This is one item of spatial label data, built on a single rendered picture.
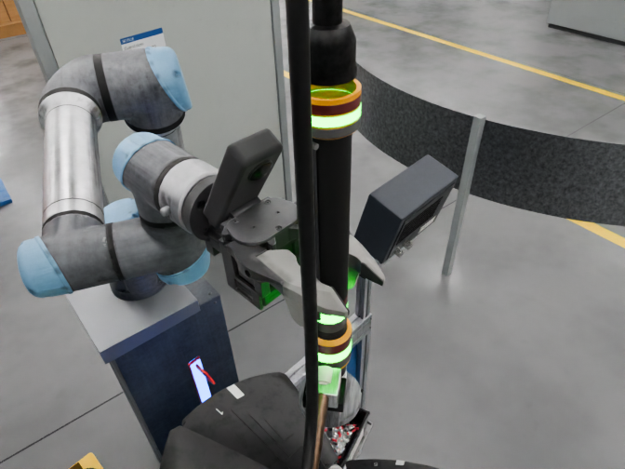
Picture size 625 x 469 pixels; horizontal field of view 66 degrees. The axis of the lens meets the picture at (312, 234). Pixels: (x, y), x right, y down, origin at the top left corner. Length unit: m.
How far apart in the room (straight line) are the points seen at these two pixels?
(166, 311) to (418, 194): 0.70
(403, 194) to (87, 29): 1.46
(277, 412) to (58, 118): 0.59
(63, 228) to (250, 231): 0.29
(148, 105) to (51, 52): 1.27
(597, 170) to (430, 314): 1.03
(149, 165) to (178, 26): 1.86
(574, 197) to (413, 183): 1.28
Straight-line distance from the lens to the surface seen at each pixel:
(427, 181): 1.30
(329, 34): 0.30
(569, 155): 2.33
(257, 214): 0.45
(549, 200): 2.45
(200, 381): 1.00
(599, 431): 2.47
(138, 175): 0.57
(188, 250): 0.62
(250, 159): 0.39
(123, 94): 0.91
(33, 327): 2.95
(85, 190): 0.71
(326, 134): 0.31
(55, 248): 0.64
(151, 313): 1.27
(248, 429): 0.86
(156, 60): 0.92
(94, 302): 1.36
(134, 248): 0.62
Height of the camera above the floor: 1.94
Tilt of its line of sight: 40 degrees down
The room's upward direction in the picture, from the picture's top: 2 degrees counter-clockwise
